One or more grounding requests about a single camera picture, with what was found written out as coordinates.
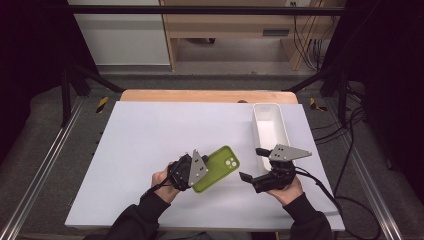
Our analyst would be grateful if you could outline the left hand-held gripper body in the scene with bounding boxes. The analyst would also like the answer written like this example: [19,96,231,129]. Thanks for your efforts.
[167,149,210,192]

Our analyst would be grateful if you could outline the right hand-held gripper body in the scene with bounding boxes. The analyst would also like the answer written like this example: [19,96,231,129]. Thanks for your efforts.
[252,143,313,194]

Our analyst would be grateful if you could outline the green phone case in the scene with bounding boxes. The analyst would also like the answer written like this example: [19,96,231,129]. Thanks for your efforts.
[191,145,241,194]

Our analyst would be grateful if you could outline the white plastic bin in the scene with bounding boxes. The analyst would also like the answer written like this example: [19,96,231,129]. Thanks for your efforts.
[252,102,297,178]

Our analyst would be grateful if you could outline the person's right hand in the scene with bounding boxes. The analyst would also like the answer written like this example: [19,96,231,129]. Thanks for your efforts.
[266,174,305,207]

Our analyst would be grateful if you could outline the person's left hand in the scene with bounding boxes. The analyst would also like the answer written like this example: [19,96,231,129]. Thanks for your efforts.
[150,162,183,204]

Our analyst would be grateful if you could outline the white table cover sheet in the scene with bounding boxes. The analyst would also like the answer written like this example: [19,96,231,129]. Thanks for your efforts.
[64,100,346,232]

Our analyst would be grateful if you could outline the wooden table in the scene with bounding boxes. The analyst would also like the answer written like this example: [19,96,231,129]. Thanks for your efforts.
[119,89,299,105]

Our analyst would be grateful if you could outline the black yellow tape marker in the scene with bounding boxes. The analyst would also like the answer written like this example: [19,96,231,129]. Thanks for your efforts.
[95,96,110,114]
[309,97,328,113]

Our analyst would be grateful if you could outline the black metal stand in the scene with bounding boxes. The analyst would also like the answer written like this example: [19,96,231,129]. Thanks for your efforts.
[60,59,125,128]
[283,63,351,128]

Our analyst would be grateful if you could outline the wooden desk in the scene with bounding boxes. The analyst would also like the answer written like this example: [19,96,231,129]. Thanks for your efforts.
[159,0,348,72]

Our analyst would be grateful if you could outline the black curtain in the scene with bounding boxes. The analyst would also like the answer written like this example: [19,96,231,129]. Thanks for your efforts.
[0,0,98,164]
[328,0,424,194]

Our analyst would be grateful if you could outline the white cabinet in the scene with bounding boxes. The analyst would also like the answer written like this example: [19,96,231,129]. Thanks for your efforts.
[67,0,171,67]

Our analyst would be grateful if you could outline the black horizontal bar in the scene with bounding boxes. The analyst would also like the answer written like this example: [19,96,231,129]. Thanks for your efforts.
[43,4,348,16]

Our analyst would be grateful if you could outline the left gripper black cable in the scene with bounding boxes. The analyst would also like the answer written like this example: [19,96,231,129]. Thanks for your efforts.
[139,164,181,201]

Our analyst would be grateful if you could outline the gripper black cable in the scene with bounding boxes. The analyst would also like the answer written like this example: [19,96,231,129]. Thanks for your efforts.
[139,164,181,201]
[294,166,383,240]

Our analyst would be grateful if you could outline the black floor cables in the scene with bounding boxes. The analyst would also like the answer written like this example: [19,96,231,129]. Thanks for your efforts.
[311,83,368,146]

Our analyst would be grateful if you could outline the aluminium rail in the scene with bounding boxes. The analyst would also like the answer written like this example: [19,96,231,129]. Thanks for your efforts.
[324,98,404,240]
[0,96,86,240]

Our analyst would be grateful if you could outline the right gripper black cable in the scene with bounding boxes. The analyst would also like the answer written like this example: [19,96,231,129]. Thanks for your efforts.
[294,166,383,240]

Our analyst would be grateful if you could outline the hanging black cable bundle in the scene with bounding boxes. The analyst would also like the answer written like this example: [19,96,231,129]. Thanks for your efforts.
[291,1,334,72]

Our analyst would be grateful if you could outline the grey desk handle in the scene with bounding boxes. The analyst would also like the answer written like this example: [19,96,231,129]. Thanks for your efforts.
[262,29,291,37]

